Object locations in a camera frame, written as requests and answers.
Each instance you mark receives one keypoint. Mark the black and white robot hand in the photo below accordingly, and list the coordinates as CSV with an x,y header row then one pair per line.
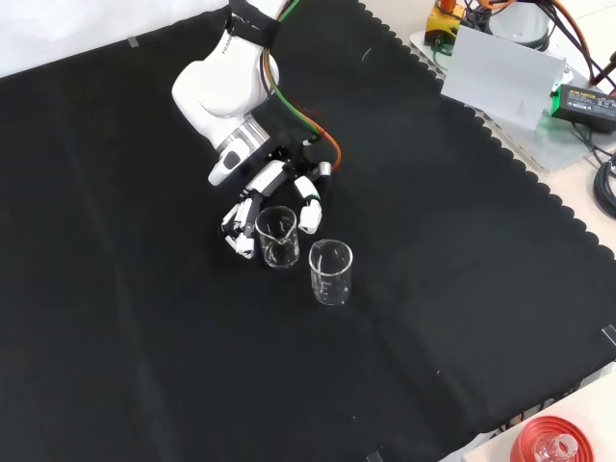
x,y
267,180

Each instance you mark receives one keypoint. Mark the clear glass beaker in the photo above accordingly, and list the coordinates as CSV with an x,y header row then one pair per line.
x,y
276,262
329,299

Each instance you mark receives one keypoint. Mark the black bench cloth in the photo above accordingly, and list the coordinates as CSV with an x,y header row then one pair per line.
x,y
144,313

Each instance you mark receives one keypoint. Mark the grey tape strip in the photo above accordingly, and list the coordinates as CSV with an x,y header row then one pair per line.
x,y
133,42
374,456
609,335

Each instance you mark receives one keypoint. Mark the yellow stop button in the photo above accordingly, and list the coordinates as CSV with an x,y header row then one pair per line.
x,y
435,24

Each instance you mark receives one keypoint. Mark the pale folded board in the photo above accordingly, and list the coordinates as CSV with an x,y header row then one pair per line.
x,y
495,77

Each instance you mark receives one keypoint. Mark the black power supply box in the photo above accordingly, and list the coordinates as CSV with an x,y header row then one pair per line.
x,y
587,103

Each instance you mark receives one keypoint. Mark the small clear glass flask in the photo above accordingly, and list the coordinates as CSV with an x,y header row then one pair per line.
x,y
560,447

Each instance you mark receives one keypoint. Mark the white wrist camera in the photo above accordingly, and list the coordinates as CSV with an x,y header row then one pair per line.
x,y
226,168

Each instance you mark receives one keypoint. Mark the grey metal base plate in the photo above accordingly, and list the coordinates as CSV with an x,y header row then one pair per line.
x,y
553,149

